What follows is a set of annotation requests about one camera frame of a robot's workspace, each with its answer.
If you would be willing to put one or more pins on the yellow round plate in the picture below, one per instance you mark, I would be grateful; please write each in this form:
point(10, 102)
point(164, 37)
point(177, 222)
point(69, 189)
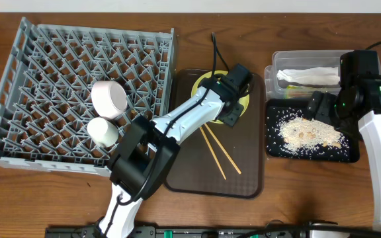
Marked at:
point(244, 101)

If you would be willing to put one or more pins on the clear plastic waste bin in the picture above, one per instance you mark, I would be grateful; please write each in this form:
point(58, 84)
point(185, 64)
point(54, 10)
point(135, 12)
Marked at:
point(299, 59)

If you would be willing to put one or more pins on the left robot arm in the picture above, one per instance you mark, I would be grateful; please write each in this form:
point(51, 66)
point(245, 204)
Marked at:
point(144, 157)

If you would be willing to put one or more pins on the grey dishwasher rack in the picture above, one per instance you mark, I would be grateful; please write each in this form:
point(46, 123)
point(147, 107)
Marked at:
point(45, 92)

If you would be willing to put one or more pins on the green snack wrapper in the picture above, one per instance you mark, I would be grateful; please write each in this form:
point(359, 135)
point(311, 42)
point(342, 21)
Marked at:
point(293, 91)

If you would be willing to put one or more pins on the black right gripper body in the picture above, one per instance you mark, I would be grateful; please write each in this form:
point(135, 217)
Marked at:
point(326, 104)

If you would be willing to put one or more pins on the pile of rice and nuts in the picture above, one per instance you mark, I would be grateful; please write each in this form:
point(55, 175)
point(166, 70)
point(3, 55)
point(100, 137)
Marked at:
point(300, 132)

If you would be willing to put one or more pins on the white plastic wrapper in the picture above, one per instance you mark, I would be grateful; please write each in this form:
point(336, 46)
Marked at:
point(312, 76)

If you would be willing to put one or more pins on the white paper cup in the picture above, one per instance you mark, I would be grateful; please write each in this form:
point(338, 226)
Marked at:
point(102, 132)

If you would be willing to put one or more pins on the pink bowl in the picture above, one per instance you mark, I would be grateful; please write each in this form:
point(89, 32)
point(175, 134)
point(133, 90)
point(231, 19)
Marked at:
point(109, 99)

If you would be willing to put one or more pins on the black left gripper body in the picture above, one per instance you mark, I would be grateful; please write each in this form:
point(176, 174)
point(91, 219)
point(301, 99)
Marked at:
point(232, 116)

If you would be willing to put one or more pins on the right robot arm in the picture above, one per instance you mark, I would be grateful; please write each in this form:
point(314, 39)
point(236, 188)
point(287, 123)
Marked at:
point(356, 111)

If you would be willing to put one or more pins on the wooden chopstick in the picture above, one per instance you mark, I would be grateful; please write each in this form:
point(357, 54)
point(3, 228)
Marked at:
point(223, 149)
point(213, 153)

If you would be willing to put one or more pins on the black waste tray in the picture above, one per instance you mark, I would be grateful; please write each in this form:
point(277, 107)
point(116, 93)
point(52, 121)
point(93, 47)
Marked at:
point(280, 111)

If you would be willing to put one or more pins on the brown serving tray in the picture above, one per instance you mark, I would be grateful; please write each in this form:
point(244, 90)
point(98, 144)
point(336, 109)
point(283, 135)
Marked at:
point(195, 171)

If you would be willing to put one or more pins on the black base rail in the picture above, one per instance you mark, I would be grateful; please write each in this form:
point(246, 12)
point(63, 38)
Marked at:
point(145, 232)

